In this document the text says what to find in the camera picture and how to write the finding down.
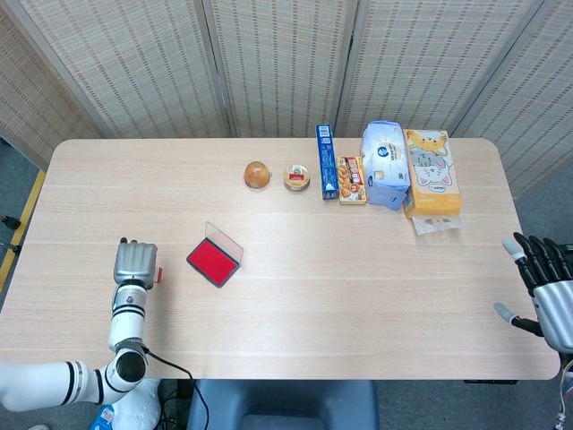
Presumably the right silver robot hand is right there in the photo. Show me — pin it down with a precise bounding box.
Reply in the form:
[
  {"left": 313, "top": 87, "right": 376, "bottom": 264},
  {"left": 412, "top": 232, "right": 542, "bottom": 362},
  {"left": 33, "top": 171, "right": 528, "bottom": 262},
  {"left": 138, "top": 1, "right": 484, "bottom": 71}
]
[{"left": 493, "top": 232, "right": 573, "bottom": 355}]

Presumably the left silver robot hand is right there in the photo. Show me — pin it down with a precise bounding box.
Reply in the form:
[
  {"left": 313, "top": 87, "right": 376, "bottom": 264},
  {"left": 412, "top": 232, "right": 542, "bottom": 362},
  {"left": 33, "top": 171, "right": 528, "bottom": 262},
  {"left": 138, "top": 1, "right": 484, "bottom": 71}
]
[{"left": 113, "top": 238, "right": 158, "bottom": 290}]

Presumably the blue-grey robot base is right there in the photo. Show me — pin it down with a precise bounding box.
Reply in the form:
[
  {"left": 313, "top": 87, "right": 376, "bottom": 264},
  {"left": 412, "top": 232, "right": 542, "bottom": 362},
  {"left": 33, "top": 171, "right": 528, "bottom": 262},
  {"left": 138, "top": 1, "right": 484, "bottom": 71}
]
[{"left": 185, "top": 379, "right": 381, "bottom": 430}]

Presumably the red ink pad clear lid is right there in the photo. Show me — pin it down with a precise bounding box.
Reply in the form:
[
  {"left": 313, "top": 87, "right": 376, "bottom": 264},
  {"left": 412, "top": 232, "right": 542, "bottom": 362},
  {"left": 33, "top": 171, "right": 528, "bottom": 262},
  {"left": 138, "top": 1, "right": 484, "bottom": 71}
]
[{"left": 185, "top": 220, "right": 245, "bottom": 291}]

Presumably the white plastic cover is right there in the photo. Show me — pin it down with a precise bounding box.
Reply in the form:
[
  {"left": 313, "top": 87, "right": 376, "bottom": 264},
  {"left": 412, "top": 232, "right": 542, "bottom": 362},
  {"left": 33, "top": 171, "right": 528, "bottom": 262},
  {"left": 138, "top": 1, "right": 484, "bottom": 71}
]
[{"left": 111, "top": 378, "right": 162, "bottom": 430}]

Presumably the blue printed packet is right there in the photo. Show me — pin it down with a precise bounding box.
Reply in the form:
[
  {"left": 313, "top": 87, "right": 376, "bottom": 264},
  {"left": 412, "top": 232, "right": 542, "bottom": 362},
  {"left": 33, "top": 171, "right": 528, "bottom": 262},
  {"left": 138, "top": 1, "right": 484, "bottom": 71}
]
[{"left": 89, "top": 402, "right": 118, "bottom": 430}]

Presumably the yellow cat tissue pack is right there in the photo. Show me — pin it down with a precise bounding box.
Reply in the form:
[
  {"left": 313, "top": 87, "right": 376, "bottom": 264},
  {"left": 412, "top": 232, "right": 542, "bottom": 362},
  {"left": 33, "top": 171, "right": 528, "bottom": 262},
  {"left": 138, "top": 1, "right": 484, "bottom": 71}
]
[{"left": 403, "top": 128, "right": 464, "bottom": 237}]

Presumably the round tin red label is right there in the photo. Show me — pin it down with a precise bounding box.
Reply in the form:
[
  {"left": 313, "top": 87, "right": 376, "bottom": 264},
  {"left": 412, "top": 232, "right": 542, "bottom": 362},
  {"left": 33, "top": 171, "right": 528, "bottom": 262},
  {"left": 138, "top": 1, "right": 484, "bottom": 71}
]
[{"left": 282, "top": 164, "right": 311, "bottom": 193}]

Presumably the woven folding screen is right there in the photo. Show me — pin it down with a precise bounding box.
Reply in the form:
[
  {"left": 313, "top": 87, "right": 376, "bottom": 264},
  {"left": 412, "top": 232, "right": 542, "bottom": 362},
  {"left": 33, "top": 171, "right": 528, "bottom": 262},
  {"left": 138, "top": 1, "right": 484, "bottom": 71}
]
[{"left": 0, "top": 0, "right": 573, "bottom": 198}]

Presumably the light blue tissue pack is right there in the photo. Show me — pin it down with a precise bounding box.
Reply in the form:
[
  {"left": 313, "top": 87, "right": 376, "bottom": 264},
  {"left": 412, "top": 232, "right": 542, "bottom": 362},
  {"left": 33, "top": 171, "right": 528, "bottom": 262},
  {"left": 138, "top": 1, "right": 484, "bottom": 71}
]
[{"left": 360, "top": 120, "right": 412, "bottom": 212}]

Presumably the long blue box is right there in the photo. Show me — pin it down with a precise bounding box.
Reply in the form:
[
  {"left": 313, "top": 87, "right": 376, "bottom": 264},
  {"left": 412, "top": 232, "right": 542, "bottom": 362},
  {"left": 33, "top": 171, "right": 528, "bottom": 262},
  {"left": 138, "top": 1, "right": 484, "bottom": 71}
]
[{"left": 315, "top": 124, "right": 339, "bottom": 202}]

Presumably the yellow snack box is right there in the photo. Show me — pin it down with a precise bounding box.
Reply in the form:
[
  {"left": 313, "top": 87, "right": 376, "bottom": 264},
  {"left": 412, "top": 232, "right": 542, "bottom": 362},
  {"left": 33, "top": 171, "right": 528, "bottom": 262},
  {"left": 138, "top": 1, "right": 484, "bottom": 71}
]
[{"left": 336, "top": 155, "right": 368, "bottom": 206}]

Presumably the multicoloured wire bundle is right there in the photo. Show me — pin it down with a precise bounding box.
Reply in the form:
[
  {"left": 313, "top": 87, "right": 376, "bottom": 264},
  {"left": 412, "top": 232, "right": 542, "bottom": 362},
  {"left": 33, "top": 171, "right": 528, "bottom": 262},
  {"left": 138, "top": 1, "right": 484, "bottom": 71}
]
[{"left": 557, "top": 353, "right": 573, "bottom": 426}]

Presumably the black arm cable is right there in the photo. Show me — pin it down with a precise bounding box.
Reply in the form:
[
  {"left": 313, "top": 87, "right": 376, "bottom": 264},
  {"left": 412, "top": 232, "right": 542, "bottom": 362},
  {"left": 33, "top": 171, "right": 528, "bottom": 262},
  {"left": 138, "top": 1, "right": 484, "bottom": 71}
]
[{"left": 141, "top": 347, "right": 210, "bottom": 430}]

